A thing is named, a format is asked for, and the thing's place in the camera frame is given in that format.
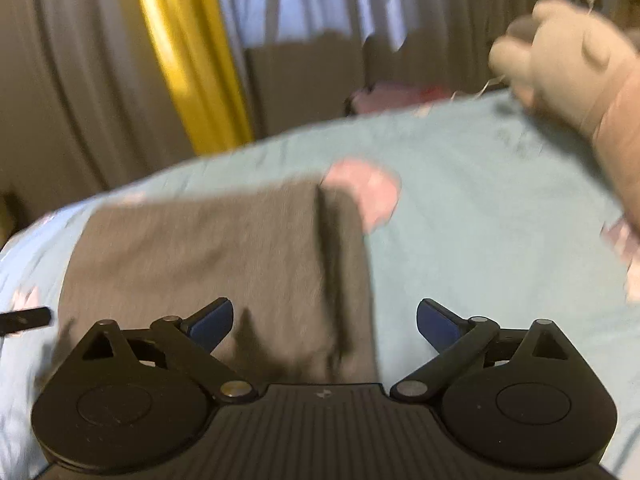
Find grey pants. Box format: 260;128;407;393
54;180;378;384

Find light blue patterned bedsheet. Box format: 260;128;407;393
1;91;639;479

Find grey curtain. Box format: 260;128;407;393
1;0;536;230

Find pink cloth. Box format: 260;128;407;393
344;82;452;116

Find beige plush toy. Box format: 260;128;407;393
488;0;639;226

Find yellow curtain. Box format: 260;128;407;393
139;0;255;155

